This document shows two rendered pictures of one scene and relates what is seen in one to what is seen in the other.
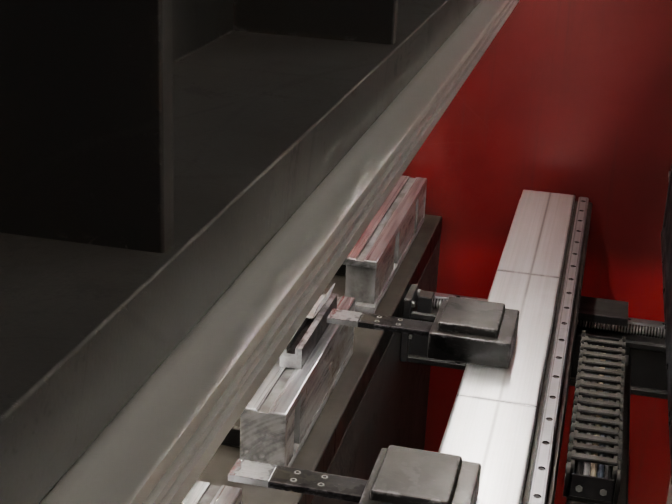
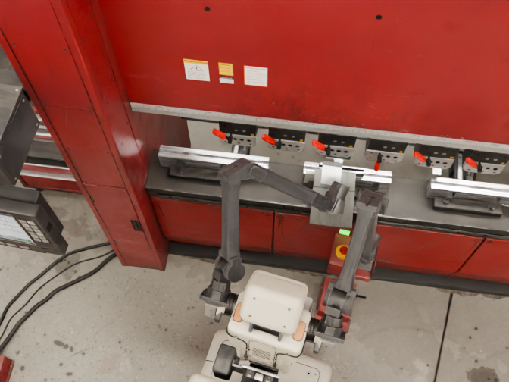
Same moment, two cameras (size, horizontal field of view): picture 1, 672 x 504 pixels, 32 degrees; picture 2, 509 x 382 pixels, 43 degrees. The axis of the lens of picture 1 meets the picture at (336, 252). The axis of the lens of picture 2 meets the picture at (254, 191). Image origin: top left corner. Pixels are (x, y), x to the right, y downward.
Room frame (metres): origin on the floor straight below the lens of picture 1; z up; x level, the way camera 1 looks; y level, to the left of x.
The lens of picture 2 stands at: (2.01, 1.35, 3.52)
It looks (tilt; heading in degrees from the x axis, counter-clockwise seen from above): 64 degrees down; 265
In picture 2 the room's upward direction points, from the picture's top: 1 degrees counter-clockwise
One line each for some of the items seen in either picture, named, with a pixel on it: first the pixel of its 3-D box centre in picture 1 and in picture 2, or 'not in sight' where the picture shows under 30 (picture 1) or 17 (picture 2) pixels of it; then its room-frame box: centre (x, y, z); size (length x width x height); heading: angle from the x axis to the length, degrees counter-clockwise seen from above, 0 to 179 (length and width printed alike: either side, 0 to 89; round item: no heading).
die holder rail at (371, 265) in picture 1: (387, 237); (213, 161); (2.08, -0.10, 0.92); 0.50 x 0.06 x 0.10; 167
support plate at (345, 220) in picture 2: not in sight; (332, 198); (1.58, 0.17, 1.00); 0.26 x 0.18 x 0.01; 77
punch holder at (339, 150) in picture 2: not in sight; (336, 137); (1.57, 0.02, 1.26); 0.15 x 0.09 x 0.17; 167
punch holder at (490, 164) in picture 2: not in sight; (486, 154); (0.99, 0.16, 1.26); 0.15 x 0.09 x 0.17; 167
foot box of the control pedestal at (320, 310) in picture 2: not in sight; (335, 304); (1.50, 0.38, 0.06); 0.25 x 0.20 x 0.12; 70
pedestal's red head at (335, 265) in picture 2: not in sight; (353, 255); (1.49, 0.35, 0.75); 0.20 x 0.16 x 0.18; 160
